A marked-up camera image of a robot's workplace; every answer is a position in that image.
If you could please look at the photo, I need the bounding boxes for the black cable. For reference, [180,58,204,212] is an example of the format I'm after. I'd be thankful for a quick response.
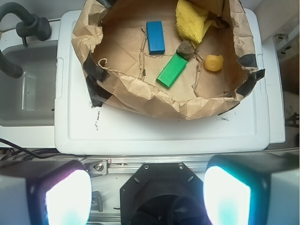
[0,138,87,161]

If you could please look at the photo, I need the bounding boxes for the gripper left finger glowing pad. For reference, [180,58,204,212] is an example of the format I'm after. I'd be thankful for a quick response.
[0,160,92,225]

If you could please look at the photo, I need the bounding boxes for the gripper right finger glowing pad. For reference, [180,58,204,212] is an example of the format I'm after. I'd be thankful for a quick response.
[203,153,300,225]

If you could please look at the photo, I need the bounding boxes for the blue wooden block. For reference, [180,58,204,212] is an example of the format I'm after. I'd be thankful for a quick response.
[146,21,165,55]

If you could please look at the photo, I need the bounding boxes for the green wooden block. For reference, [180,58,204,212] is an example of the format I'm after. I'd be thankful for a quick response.
[156,54,188,89]

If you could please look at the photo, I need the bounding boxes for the yellow rubber duck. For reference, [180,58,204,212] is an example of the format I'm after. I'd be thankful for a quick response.
[204,54,224,72]

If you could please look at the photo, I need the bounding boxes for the grey sink basin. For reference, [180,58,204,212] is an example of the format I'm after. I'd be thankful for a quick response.
[0,40,58,127]

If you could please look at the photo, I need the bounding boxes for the aluminium extrusion rail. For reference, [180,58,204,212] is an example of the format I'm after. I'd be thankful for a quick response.
[80,155,211,177]

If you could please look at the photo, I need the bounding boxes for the black hose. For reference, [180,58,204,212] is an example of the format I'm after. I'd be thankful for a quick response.
[0,50,24,79]

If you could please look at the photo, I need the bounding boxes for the crumpled brown paper bag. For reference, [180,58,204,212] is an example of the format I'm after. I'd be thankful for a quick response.
[72,0,265,120]

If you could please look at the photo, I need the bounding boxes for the brown rock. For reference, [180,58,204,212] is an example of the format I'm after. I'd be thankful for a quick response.
[176,40,195,61]

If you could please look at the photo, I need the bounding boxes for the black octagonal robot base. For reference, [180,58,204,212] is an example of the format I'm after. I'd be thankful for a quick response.
[120,163,211,225]

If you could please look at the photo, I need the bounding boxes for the white plastic tray lid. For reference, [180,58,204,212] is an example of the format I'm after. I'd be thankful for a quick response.
[54,10,270,156]

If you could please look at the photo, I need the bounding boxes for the black faucet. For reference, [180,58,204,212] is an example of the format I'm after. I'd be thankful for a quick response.
[0,2,52,47]

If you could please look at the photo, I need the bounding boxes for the yellow microfiber cloth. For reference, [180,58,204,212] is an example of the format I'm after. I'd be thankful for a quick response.
[175,0,220,49]

